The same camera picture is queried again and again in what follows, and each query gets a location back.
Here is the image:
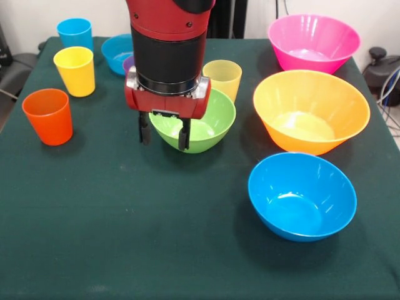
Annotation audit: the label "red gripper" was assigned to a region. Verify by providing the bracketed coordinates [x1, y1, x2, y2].
[124, 66, 213, 152]

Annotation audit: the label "green bowl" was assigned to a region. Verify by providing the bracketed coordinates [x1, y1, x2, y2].
[148, 88, 237, 154]

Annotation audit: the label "large blue bowl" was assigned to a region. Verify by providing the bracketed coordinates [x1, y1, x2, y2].
[247, 152, 358, 243]

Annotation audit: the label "pink bowl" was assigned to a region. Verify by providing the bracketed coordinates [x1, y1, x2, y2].
[267, 14, 361, 76]

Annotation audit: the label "purple cup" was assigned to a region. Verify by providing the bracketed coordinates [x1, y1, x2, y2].
[122, 55, 136, 76]

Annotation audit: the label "pale translucent yellow cup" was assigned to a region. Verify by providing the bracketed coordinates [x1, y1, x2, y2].
[202, 59, 243, 104]

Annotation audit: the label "dark green tablecloth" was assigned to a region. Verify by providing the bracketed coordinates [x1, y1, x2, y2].
[0, 36, 400, 300]

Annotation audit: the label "small blue bowl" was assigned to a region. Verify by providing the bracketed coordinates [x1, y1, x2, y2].
[101, 33, 134, 76]

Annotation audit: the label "red cup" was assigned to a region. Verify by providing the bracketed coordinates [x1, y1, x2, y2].
[21, 88, 74, 147]

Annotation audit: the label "blue cup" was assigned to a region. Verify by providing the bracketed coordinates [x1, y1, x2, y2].
[56, 17, 94, 53]

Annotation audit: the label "orange bowl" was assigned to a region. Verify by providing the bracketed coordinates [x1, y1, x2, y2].
[252, 69, 371, 157]

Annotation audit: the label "black wall cables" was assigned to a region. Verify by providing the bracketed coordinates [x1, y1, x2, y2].
[274, 0, 290, 17]

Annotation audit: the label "tangle of floor cables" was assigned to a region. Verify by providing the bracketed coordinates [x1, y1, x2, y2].
[376, 67, 400, 138]

